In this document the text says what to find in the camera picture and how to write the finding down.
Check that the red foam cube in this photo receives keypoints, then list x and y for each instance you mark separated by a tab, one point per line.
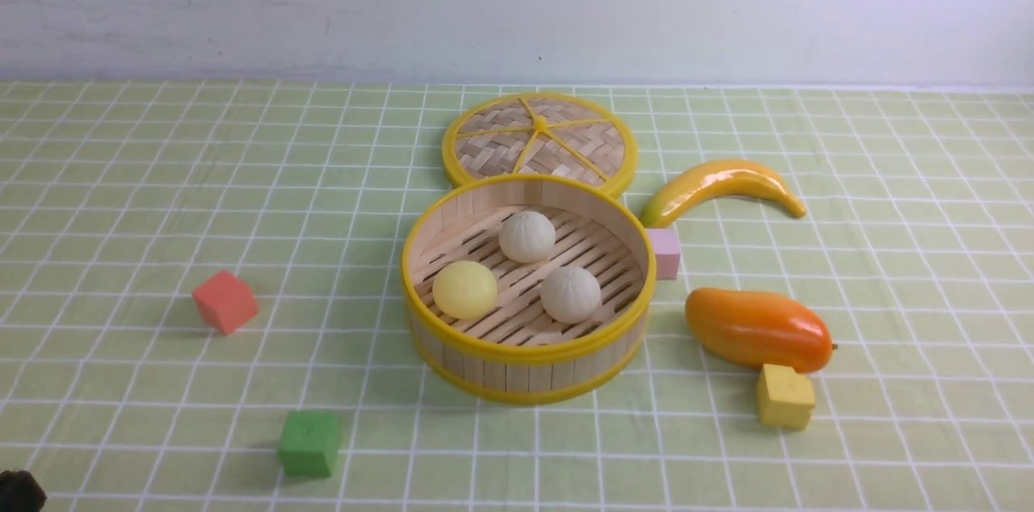
225	302

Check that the yellow bun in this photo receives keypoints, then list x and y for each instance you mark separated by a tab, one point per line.
465	290

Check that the green foam cube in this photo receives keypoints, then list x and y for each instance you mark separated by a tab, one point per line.
309	443

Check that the pink foam cube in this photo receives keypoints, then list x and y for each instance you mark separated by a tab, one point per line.
667	252

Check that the white bun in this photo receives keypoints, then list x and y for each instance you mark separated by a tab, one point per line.
570	295
527	237

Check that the green checkered tablecloth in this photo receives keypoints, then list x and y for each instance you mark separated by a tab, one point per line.
119	198

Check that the bamboo steamer tray yellow rim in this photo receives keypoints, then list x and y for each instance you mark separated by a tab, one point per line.
517	353

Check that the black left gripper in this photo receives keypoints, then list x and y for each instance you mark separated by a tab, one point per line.
20	492

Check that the woven bamboo steamer lid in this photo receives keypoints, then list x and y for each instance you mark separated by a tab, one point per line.
541	133

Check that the orange toy mango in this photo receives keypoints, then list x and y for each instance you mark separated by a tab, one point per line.
753	328

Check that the yellow toy banana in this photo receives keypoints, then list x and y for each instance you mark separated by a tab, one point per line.
718	179

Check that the yellow foam cube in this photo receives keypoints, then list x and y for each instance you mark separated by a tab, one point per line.
784	398

